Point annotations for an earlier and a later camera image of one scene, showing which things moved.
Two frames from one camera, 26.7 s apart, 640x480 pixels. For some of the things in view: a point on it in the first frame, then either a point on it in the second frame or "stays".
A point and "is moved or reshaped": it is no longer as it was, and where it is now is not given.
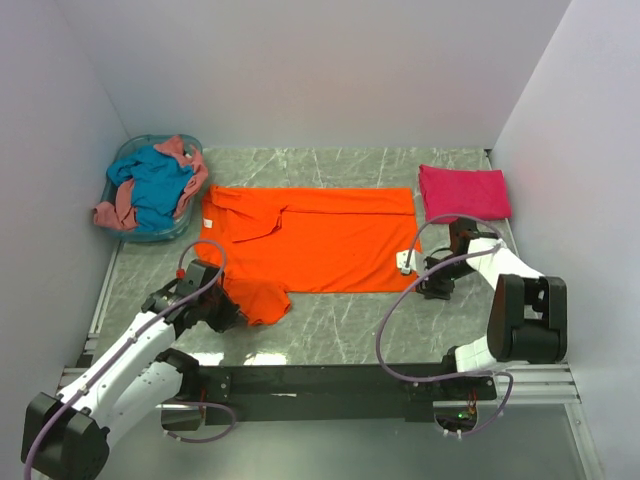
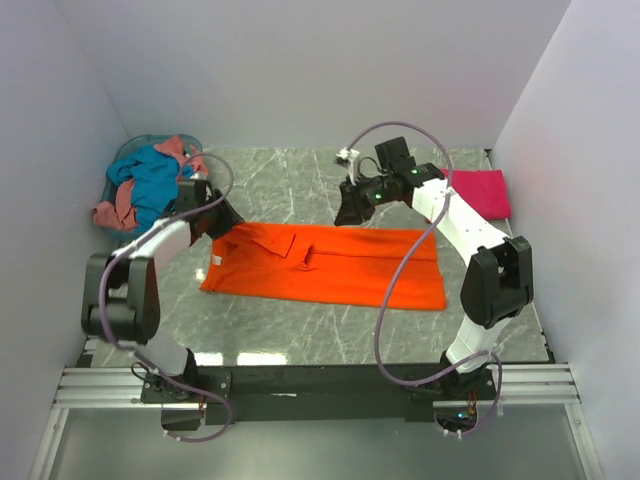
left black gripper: [231, 316] → [229, 218]
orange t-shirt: [278, 240] is moved or reshaped
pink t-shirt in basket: [122, 214] stays
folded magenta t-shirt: [479, 192] stays
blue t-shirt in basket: [158, 184] stays
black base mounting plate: [333, 394] stays
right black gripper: [431, 289] → [352, 210]
